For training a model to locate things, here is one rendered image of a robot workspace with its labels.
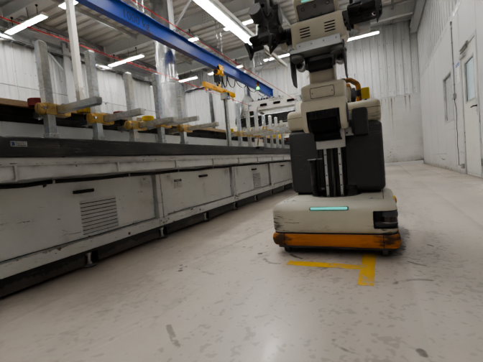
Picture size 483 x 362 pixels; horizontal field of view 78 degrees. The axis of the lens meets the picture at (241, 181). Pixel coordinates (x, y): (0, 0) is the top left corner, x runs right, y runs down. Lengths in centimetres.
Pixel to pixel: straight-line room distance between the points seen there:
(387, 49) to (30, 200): 1189
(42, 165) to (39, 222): 37
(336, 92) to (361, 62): 1081
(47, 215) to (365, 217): 160
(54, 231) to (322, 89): 158
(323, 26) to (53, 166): 146
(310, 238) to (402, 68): 1101
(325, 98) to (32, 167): 140
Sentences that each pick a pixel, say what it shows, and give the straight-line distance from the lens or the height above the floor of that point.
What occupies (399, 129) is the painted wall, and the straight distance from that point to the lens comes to 1201.
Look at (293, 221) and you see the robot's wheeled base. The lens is 161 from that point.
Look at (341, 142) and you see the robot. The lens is 177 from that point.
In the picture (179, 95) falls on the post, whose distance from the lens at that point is 234.
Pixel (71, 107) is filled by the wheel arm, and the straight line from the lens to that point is 154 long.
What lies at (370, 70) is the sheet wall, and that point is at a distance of 1235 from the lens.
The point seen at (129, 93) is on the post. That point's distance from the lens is 195.
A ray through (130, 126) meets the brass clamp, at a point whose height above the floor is 79.
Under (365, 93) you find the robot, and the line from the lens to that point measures 208.
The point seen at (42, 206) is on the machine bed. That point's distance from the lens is 183.
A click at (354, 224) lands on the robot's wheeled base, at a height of 17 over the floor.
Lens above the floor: 50
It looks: 3 degrees down
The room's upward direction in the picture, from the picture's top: 5 degrees counter-clockwise
